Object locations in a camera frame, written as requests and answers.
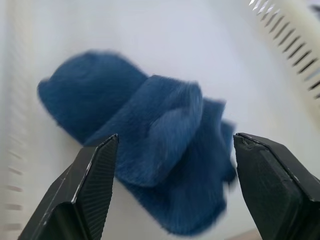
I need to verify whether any blue ankle sock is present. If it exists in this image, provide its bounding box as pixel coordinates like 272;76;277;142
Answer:
36;49;152;149
83;74;239;238

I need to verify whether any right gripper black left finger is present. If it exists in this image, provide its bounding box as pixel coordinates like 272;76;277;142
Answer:
18;133;120;240

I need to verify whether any white plastic bin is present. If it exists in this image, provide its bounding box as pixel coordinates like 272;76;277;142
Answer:
0;0;320;240

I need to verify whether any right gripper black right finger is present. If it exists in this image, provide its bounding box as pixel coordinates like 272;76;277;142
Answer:
232;132;320;240

